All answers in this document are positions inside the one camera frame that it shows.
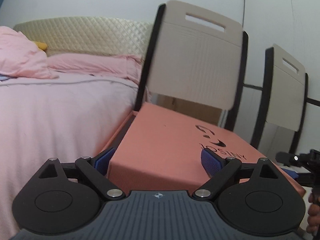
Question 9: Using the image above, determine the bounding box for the person's right hand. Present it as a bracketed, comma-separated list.
[306, 192, 320, 233]

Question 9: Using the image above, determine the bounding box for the pink bed sheet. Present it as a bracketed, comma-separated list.
[0, 76, 140, 240]

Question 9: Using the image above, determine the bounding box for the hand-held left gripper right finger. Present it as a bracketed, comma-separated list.
[192, 148, 279, 201]

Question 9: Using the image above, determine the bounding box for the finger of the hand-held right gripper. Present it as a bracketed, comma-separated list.
[285, 169, 313, 187]
[275, 151, 301, 167]

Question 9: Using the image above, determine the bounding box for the beige quilted headboard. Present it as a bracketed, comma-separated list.
[12, 16, 153, 57]

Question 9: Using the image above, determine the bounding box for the pink box lid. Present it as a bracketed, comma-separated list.
[107, 102, 306, 201]

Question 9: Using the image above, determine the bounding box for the wooden nightstand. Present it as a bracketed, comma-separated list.
[153, 94, 222, 127]

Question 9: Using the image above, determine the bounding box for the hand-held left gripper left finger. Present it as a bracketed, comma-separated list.
[37, 147, 125, 202]

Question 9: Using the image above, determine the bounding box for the pink pillow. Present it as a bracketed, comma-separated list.
[46, 53, 143, 81]

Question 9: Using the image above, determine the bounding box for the pink crumpled duvet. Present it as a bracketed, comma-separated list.
[0, 26, 60, 79]

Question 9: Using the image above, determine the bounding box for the beige chair with black frame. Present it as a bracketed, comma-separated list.
[251, 44, 310, 153]
[135, 0, 249, 133]

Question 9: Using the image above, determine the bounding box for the pink cardboard box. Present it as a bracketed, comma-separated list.
[99, 110, 138, 157]

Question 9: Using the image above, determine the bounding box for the yellow plush toy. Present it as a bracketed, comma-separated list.
[34, 41, 48, 52]

